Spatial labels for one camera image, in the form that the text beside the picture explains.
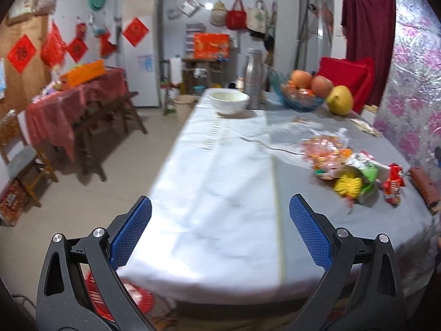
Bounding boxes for orange long box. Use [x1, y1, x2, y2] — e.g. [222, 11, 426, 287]
[60, 59, 105, 90]

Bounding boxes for brown leather wallet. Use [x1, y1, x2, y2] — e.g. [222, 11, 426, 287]
[408, 167, 440, 215]

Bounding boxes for red covered side table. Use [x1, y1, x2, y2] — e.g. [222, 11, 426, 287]
[25, 68, 128, 161]

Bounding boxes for white ceramic bowl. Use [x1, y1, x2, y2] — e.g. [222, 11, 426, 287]
[208, 88, 250, 116]

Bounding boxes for wooden bench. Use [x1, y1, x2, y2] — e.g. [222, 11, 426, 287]
[72, 91, 148, 182]

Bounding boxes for red gift box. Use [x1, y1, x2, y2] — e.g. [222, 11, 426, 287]
[193, 33, 230, 60]

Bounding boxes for grey white tablecloth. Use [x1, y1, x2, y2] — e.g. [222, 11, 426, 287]
[118, 96, 440, 305]

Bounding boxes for red fu paper on fridge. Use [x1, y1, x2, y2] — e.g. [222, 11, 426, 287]
[123, 17, 149, 47]

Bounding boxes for red fu paper on door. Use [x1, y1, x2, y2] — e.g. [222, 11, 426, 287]
[7, 34, 37, 73]

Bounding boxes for green plate on wall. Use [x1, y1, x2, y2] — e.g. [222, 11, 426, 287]
[88, 0, 106, 12]

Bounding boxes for yellow pomelo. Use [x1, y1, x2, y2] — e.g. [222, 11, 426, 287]
[326, 85, 354, 117]

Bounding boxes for white snack packet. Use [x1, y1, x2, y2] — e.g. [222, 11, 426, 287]
[351, 119, 383, 138]

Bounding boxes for blue glass fruit bowl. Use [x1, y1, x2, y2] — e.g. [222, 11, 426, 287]
[268, 70, 324, 112]

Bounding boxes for steel thermos bottle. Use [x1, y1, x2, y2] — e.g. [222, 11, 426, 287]
[244, 48, 264, 110]

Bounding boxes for red carton on floor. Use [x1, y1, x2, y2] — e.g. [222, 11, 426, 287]
[0, 179, 30, 226]

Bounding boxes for red cushion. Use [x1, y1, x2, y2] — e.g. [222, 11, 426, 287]
[317, 57, 375, 114]

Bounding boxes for red trash basket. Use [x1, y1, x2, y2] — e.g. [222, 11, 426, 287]
[84, 270, 157, 323]

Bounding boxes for beige plastic bucket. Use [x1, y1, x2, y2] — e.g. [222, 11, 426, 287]
[173, 95, 197, 124]

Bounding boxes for yellow plastic flower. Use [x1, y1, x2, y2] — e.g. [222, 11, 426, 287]
[334, 175, 363, 199]

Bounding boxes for wooden chair grey seat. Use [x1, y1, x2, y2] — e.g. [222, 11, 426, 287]
[1, 109, 58, 208]

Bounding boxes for floral plastic sheet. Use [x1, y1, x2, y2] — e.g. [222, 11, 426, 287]
[375, 0, 440, 182]

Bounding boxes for red tote bag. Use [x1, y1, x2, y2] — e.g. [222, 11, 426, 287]
[226, 0, 247, 31]

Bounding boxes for pink floral plastic bag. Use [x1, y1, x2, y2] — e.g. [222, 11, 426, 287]
[300, 128, 353, 181]

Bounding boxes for red plastic bag on wall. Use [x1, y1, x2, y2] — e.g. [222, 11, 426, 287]
[40, 21, 66, 67]

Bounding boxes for red snack bag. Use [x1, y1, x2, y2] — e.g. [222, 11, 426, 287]
[382, 163, 405, 206]

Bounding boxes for white green tote bag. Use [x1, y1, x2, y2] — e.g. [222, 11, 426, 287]
[246, 0, 268, 35]

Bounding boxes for white refrigerator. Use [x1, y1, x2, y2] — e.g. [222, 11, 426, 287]
[121, 0, 162, 108]

